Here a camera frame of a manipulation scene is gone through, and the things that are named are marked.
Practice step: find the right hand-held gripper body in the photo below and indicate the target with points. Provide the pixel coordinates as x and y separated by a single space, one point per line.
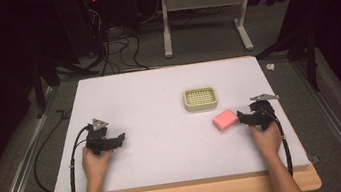
263 113

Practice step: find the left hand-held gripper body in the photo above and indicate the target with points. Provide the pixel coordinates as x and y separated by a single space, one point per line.
97 140

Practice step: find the pink sponge block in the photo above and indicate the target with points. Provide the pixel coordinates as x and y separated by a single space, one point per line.
225 120

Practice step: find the beige slotted soap dish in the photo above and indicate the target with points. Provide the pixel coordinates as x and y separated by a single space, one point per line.
200 98

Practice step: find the person's left hand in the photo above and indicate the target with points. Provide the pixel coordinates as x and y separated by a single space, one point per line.
96 163

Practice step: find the person's right hand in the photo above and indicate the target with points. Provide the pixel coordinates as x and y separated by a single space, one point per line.
268 141

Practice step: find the white foam mat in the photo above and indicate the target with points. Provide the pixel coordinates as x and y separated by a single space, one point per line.
165 143

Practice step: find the crumpled white paper scrap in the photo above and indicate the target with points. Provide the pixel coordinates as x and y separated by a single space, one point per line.
270 66

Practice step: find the small grey clip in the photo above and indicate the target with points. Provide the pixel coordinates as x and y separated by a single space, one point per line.
313 158

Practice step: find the black stand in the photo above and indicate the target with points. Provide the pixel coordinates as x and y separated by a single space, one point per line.
303 47
43 83

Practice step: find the metal floor rail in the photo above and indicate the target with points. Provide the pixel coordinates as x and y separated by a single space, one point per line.
18 178
337 126

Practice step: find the white metal desk frame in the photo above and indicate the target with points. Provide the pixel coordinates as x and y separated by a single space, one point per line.
205 0

